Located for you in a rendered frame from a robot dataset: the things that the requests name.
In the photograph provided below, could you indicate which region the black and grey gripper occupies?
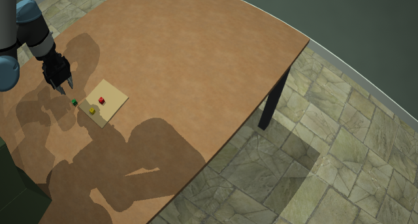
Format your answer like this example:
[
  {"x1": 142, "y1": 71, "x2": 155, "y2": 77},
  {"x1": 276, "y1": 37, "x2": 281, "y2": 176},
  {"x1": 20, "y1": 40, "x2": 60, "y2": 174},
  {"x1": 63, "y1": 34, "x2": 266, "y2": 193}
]
[{"x1": 35, "y1": 42, "x2": 73, "y2": 95}]

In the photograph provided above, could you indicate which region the yellow die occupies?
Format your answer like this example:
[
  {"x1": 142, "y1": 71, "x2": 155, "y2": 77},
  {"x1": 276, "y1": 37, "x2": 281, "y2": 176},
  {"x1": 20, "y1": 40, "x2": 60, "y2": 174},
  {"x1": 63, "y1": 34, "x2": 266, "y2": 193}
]
[{"x1": 89, "y1": 107, "x2": 95, "y2": 115}]

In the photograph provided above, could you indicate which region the translucent tan mat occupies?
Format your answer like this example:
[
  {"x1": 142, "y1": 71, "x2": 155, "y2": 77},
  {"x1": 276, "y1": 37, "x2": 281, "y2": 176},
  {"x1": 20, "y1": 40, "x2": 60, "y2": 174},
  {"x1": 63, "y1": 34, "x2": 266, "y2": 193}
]
[{"x1": 79, "y1": 79, "x2": 128, "y2": 129}]

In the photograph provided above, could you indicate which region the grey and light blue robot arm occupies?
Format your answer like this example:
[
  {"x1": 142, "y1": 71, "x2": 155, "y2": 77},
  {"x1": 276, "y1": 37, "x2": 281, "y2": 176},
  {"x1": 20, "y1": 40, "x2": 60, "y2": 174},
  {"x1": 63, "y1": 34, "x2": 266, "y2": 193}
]
[{"x1": 0, "y1": 0, "x2": 54, "y2": 92}]

